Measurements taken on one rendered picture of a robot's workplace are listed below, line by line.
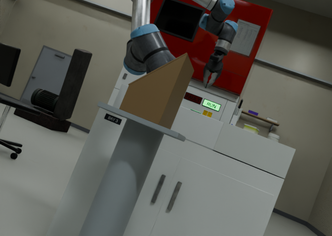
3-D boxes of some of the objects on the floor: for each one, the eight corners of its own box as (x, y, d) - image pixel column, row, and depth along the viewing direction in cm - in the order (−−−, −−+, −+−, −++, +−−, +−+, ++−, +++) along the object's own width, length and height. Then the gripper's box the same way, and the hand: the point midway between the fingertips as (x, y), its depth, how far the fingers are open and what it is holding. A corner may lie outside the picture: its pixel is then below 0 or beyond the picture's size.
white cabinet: (83, 234, 245) (130, 119, 251) (221, 301, 226) (269, 175, 232) (33, 258, 182) (99, 104, 188) (218, 354, 163) (285, 179, 169)
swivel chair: (-18, 137, 432) (20, 53, 439) (33, 159, 421) (70, 73, 429) (-59, 133, 365) (-15, 34, 372) (0, 160, 354) (44, 58, 362)
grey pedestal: (78, 409, 103) (188, 135, 109) (-48, 333, 112) (60, 83, 118) (127, 330, 153) (201, 144, 158) (37, 281, 162) (110, 107, 168)
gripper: (229, 56, 194) (214, 93, 192) (213, 50, 195) (198, 87, 194) (229, 51, 185) (214, 90, 184) (212, 45, 187) (196, 84, 186)
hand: (206, 85), depth 186 cm, fingers closed
